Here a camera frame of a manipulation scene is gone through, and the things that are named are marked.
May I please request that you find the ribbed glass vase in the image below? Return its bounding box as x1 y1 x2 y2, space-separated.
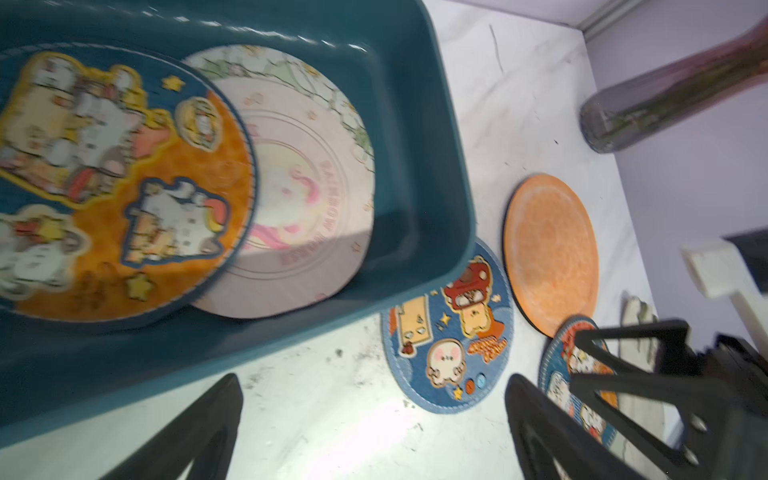
579 18 767 154

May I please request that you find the plain orange coaster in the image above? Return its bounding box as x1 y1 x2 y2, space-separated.
502 174 600 338

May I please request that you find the teal orange cats coaster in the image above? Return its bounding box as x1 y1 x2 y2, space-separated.
1 42 258 330

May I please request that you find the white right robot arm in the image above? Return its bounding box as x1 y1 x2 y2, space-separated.
571 230 767 479

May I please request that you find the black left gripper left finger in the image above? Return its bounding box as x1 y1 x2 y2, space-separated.
103 373 243 479

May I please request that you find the green white floral coaster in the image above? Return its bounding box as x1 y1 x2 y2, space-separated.
182 44 377 181

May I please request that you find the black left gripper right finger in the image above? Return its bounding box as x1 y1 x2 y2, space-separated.
505 374 641 479

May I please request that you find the pink rainbow circle coaster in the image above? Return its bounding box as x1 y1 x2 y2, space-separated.
194 77 375 319

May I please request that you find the white green glove on table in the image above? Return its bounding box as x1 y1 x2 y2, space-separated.
619 296 668 479

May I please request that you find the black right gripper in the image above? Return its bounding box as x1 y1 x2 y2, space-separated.
570 319 767 479

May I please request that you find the blue denim bear coaster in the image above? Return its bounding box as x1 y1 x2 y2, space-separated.
380 240 514 414

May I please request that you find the teal plastic storage box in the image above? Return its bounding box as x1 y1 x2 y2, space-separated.
1 1 475 446

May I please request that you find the teal red cartoon coaster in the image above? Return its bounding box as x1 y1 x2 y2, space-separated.
538 316 616 447

